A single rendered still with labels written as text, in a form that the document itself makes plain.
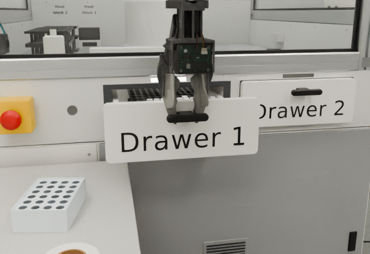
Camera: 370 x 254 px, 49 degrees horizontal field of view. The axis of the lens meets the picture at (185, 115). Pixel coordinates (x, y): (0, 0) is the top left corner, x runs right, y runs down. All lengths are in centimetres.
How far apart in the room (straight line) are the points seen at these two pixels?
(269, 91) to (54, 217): 56
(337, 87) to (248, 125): 34
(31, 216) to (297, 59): 67
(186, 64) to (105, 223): 28
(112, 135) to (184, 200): 35
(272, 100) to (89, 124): 43
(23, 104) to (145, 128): 28
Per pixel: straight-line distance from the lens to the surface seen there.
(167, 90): 71
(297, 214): 115
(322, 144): 110
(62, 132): 95
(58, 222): 67
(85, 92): 92
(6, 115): 88
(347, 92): 107
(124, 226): 67
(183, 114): 71
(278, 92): 99
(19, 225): 69
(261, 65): 98
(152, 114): 74
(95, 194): 78
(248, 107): 77
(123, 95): 109
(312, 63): 104
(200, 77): 71
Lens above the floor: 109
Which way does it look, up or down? 14 degrees down
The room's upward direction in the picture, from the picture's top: straight up
